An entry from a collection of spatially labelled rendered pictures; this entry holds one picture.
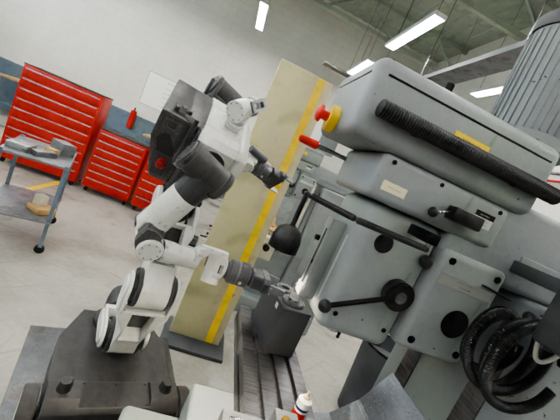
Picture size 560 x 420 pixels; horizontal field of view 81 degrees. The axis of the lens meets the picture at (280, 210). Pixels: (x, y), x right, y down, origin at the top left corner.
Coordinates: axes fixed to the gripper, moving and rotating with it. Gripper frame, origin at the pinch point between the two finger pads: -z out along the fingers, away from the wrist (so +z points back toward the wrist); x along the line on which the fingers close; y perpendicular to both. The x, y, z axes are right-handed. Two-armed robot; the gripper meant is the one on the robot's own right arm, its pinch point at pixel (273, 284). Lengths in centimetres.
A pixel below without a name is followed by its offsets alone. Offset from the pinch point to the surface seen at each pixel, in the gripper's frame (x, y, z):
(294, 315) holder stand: -6.1, 6.3, -9.9
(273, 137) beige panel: 135, -57, -1
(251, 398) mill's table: -30.4, 23.4, 2.9
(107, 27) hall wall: 889, -181, 385
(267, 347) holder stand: -6.6, 21.1, -5.5
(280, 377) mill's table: -17.7, 23.4, -9.2
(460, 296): -50, -31, -25
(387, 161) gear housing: -48, -51, 6
